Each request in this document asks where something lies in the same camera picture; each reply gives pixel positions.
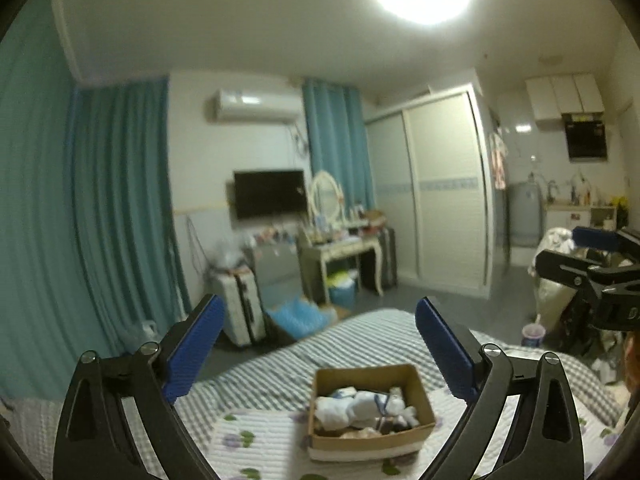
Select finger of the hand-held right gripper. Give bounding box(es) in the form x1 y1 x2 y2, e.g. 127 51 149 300
535 249 608 292
572 226 640 261

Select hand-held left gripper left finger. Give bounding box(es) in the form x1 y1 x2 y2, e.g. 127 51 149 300
52 294 227 480

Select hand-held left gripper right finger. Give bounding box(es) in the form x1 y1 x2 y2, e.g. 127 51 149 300
415 296 587 480

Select white socks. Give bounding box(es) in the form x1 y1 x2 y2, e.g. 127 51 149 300
316 387 418 431

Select cardboard box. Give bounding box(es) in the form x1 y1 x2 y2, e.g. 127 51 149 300
306 364 437 462

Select person's right hand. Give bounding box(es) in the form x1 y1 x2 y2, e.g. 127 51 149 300
619 332 640 411

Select white kitchen counter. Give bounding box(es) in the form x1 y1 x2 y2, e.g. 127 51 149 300
545 202 618 242

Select white suitcase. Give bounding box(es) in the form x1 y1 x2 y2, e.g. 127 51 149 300
210 267 267 347

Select grey washing machine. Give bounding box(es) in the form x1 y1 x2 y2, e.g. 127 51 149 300
507 182 547 248

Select purple bucket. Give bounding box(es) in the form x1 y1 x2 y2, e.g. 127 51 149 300
522 324 547 349

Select clear plastic bag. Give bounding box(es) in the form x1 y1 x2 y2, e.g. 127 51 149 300
212 237 248 273

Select black range hood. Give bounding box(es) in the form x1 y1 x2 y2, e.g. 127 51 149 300
562 112 609 161

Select blue plaid bag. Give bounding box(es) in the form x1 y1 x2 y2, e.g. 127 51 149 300
265 295 339 344

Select grey mini fridge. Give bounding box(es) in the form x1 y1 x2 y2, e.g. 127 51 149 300
247 242 303 307

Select blue storage box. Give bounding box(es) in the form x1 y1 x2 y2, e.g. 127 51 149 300
327 270 360 309

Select hanging pink clothes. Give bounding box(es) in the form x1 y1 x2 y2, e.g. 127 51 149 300
490 130 509 191

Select floral quilted blanket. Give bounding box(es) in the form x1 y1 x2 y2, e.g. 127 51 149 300
207 390 626 480

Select white dressing table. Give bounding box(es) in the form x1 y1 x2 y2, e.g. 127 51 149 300
297 232 386 307

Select white sliding door wardrobe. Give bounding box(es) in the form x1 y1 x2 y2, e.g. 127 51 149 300
364 84 493 301

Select teal curtain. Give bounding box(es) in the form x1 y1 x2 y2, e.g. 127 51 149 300
0 0 83 403
70 77 195 358

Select black television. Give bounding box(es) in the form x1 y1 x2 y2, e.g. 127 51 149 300
233 169 307 220

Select white oval mirror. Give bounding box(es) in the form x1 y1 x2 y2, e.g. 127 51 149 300
307 170 346 224

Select light blue curtain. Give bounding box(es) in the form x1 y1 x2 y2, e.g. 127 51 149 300
301 77 373 216

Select white air conditioner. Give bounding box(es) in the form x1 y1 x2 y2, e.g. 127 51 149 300
215 88 304 125

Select black wall cable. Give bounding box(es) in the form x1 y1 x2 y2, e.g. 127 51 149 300
185 215 202 272

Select white wall cabinets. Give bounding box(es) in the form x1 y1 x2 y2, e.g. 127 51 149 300
525 74 605 121

